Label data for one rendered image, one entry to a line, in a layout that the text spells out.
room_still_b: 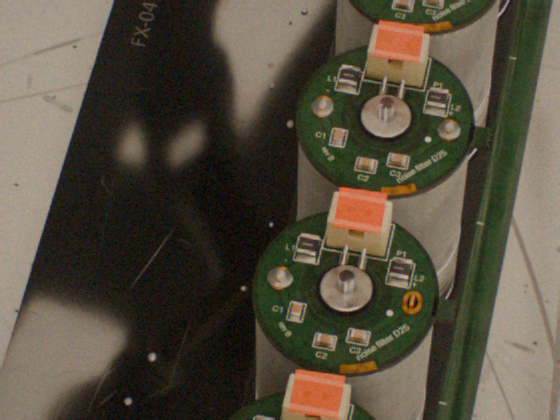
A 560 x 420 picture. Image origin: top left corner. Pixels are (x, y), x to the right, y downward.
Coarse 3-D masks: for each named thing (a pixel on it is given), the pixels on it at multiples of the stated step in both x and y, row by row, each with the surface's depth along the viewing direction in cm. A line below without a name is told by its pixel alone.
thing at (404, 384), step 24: (336, 288) 34; (360, 288) 34; (336, 312) 34; (360, 312) 34; (264, 336) 34; (264, 360) 34; (288, 360) 34; (408, 360) 34; (264, 384) 35; (360, 384) 34; (384, 384) 34; (408, 384) 34; (384, 408) 35; (408, 408) 35
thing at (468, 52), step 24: (360, 24) 37; (480, 24) 37; (336, 48) 38; (432, 48) 36; (456, 48) 37; (480, 48) 37; (456, 72) 37; (480, 72) 38; (480, 96) 39; (480, 120) 39
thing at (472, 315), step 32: (544, 0) 36; (512, 32) 36; (544, 32) 36; (512, 64) 36; (512, 96) 35; (480, 128) 35; (512, 128) 35; (512, 160) 35; (480, 192) 35; (512, 192) 35; (480, 224) 34; (480, 256) 34; (480, 288) 34; (448, 320) 34; (480, 320) 34; (448, 352) 33; (480, 352) 33; (448, 384) 33; (448, 416) 33
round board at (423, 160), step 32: (352, 64) 36; (352, 96) 35; (416, 96) 35; (448, 96) 35; (320, 128) 35; (352, 128) 35; (416, 128) 35; (320, 160) 35; (352, 160) 35; (384, 160) 35; (416, 160) 35; (448, 160) 35; (384, 192) 35; (416, 192) 35
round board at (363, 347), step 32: (320, 224) 34; (288, 256) 34; (320, 256) 34; (352, 256) 34; (384, 256) 34; (416, 256) 34; (256, 288) 34; (288, 288) 34; (384, 288) 34; (416, 288) 34; (288, 320) 34; (320, 320) 34; (352, 320) 34; (384, 320) 34; (416, 320) 34; (288, 352) 33; (320, 352) 33; (352, 352) 33; (384, 352) 33
